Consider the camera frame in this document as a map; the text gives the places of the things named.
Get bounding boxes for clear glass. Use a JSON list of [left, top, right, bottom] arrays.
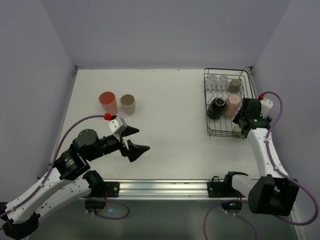
[[217, 75, 229, 89], [206, 74, 218, 89]]

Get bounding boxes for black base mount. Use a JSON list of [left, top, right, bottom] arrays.
[[207, 171, 248, 214], [82, 170, 120, 213]]

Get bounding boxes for grey-green ceramic cup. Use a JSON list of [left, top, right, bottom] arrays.
[[228, 78, 242, 93]]

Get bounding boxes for tall pink plastic cup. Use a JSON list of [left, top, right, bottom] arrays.
[[98, 91, 118, 115]]

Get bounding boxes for wire dish rack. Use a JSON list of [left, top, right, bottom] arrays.
[[203, 67, 257, 138]]

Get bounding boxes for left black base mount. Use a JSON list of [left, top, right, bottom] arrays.
[[82, 170, 120, 213]]

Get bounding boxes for right clear glass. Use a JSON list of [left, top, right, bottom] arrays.
[[217, 75, 229, 89]]

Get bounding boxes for beige plastic cup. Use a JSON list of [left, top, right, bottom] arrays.
[[120, 94, 136, 115]]

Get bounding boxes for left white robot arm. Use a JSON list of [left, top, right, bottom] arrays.
[[0, 129, 150, 240]]

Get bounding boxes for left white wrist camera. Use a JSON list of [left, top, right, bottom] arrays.
[[108, 116, 127, 136]]

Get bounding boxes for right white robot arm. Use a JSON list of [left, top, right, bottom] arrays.
[[223, 98, 299, 216]]

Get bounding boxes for pink ceramic mug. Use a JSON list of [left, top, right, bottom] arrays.
[[222, 94, 242, 118]]

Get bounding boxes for left clear glass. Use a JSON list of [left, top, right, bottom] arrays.
[[206, 74, 218, 89]]

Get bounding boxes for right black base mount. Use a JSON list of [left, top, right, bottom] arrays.
[[207, 171, 248, 214]]

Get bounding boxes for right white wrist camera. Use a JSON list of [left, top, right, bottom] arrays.
[[260, 97, 274, 118]]

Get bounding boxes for aluminium mounting rail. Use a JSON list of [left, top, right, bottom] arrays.
[[33, 177, 296, 201]]

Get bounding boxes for metal cup with cream label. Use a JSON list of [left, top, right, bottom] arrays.
[[233, 124, 242, 133]]

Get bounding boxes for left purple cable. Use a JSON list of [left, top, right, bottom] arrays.
[[0, 112, 131, 221]]

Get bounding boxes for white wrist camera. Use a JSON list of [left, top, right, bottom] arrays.
[[260, 97, 274, 118], [108, 116, 127, 136]]

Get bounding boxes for black mug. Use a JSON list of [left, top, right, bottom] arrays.
[[207, 97, 226, 120]]

